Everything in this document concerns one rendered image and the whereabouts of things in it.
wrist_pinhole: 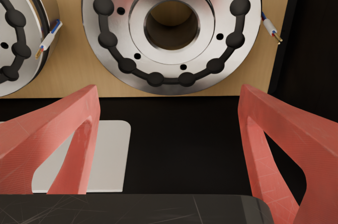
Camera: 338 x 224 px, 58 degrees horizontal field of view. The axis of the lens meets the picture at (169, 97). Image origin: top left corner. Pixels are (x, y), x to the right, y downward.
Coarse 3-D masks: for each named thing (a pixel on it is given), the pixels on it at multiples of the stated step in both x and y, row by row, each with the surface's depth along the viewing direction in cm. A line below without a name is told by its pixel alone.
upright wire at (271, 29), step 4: (264, 16) 18; (264, 20) 17; (268, 20) 17; (264, 24) 17; (268, 24) 17; (272, 24) 17; (268, 28) 17; (272, 28) 16; (272, 32) 16; (276, 32) 16; (276, 36) 16; (276, 40) 16; (280, 40) 15
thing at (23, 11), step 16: (0, 0) 16; (16, 0) 16; (32, 0) 17; (0, 16) 17; (16, 16) 17; (32, 16) 17; (0, 32) 17; (16, 32) 18; (32, 32) 17; (0, 48) 18; (16, 48) 18; (32, 48) 18; (0, 64) 19; (16, 64) 19; (32, 64) 19; (0, 80) 20; (16, 80) 19; (0, 96) 20
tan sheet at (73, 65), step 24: (72, 0) 20; (264, 0) 20; (72, 24) 21; (168, 24) 21; (72, 48) 22; (264, 48) 22; (48, 72) 23; (72, 72) 23; (96, 72) 23; (240, 72) 23; (264, 72) 23; (24, 96) 24; (48, 96) 24; (120, 96) 24; (144, 96) 24; (168, 96) 24
